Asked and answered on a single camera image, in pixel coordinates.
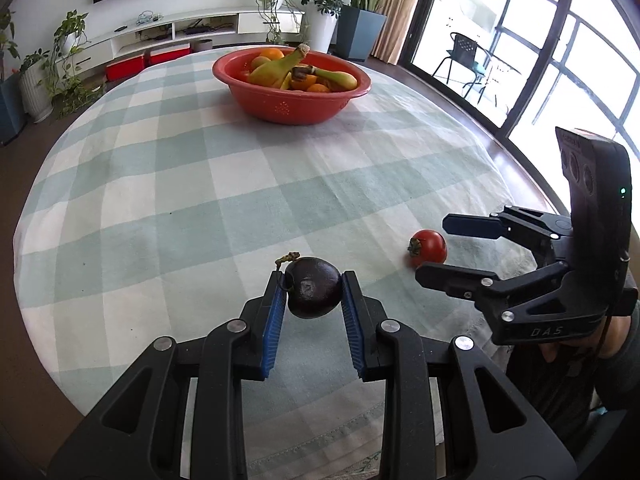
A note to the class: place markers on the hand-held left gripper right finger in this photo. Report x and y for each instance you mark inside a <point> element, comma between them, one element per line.
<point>352,330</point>

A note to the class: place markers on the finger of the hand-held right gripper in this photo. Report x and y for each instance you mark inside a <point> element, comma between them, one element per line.
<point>475,225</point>
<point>450,280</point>

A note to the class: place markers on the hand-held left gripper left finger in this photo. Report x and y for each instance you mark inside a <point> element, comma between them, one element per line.
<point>272,330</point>

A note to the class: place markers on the dark purple plum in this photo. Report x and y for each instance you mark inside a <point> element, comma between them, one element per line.
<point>312,287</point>

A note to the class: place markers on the yellow banana with dark stem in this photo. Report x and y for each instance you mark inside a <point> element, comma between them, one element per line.
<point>340,80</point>

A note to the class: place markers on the orange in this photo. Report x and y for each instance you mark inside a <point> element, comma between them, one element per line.
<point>306,81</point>
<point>318,88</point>
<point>272,53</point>

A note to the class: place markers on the red plastic colander bowl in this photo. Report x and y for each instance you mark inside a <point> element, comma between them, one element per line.
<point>295,107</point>

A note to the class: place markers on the yellow banana with pale stub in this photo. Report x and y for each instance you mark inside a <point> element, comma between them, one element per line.
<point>270,74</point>

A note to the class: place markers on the small brown round fruit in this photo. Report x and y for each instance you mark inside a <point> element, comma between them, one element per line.
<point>260,62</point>

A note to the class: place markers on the person's right forearm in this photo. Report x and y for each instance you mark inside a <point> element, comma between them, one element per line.
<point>625,375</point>

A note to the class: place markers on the person's right hand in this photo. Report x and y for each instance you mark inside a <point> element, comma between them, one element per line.
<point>615,335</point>

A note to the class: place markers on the green checked tablecloth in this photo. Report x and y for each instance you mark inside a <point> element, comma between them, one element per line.
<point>200,185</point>

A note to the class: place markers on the glass sliding door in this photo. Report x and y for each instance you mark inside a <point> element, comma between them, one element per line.
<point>550,60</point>

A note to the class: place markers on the black metal chair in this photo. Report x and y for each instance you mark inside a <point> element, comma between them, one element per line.
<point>462,50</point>

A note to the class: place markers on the large-leaf plant in grey-blue pot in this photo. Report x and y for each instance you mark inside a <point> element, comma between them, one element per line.
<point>360,35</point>

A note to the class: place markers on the beige curtain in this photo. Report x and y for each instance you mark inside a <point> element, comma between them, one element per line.
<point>400,10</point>

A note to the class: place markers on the leafy plant in tall white pot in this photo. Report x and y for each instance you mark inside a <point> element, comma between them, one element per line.
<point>322,30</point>

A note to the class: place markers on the grey round container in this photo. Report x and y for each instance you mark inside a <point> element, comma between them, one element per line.
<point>202,46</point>

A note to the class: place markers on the red storage box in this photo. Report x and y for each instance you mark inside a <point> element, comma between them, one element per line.
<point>125,69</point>
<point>170,55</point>

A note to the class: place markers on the trailing pothos in white pot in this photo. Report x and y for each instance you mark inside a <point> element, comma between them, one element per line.
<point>67,42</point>
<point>275,0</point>

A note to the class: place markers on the white television cabinet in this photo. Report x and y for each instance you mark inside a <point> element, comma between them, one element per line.
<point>250,22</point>

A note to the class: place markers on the black set-top box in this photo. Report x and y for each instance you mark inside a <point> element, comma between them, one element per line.
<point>200,30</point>

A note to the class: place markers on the plant in ribbed white pot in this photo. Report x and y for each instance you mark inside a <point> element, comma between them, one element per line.
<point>36,95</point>

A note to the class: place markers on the tall plant in blue pot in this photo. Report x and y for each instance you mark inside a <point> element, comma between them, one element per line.
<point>10,110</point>

